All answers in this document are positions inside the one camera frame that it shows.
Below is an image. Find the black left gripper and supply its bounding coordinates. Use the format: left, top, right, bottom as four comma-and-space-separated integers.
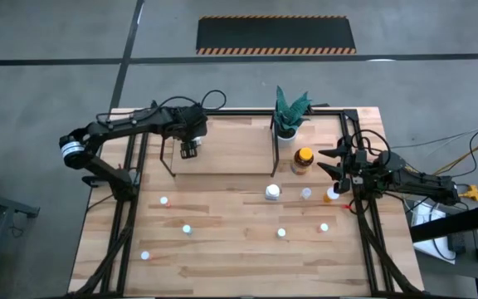
164, 104, 209, 160

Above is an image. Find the grey cable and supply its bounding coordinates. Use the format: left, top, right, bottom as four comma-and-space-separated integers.
390, 128, 478, 150

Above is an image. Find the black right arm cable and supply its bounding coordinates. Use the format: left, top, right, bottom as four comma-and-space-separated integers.
349, 129, 392, 167

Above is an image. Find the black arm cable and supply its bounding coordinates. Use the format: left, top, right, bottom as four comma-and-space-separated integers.
349, 129, 392, 167
95, 89, 227, 121

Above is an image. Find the black aluminium table frame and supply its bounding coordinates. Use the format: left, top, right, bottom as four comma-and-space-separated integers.
71, 106, 421, 298

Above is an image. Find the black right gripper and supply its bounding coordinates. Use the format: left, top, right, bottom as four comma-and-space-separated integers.
316, 135, 394, 195

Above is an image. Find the yellow power plug splitter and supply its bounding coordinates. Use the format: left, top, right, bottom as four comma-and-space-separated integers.
458, 184, 478, 203

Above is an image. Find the orange vial white cap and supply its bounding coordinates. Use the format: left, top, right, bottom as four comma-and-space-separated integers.
322, 186, 340, 204

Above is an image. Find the green plant in white pot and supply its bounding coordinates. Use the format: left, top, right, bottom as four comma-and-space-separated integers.
272, 86, 313, 146

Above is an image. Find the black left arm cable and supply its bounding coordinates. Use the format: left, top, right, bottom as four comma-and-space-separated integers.
95, 89, 227, 121

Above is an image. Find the yellow cable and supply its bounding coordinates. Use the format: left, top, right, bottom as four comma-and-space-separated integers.
432, 143, 478, 175

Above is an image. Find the large amber bottle yellow cap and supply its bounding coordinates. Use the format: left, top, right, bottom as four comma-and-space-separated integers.
290, 147, 315, 176

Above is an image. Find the black mat with hazard stripes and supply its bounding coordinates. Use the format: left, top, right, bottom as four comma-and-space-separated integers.
195, 15, 358, 56

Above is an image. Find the black power brick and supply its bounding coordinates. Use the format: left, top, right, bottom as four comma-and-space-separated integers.
446, 232, 468, 255

